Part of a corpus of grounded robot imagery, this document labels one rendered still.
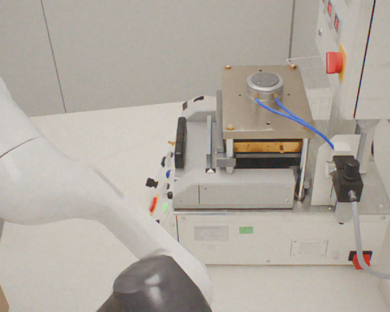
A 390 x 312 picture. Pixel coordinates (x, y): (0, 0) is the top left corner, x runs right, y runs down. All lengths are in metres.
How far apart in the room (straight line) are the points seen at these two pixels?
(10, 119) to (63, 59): 2.01
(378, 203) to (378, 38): 0.39
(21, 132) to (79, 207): 0.12
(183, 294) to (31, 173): 0.23
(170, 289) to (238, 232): 0.59
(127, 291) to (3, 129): 0.24
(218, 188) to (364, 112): 0.32
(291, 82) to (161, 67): 1.57
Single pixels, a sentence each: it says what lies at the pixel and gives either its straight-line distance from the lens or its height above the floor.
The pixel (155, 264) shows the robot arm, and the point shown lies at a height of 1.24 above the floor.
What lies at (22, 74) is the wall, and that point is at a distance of 2.72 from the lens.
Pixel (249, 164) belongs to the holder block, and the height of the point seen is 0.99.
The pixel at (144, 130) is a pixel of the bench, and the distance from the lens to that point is 1.65.
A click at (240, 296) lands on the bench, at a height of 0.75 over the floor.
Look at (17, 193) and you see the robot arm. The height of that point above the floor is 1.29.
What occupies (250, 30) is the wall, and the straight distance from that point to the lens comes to 2.66.
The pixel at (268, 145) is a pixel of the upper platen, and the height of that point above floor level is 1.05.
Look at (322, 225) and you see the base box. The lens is 1.14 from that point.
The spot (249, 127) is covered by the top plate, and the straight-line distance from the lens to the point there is 1.01.
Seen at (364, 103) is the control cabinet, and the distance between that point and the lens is 0.97.
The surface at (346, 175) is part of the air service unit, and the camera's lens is 0.94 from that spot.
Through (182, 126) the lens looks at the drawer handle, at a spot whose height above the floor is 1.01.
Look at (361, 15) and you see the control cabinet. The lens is 0.89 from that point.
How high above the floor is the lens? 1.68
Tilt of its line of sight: 37 degrees down
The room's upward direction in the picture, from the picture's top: 3 degrees counter-clockwise
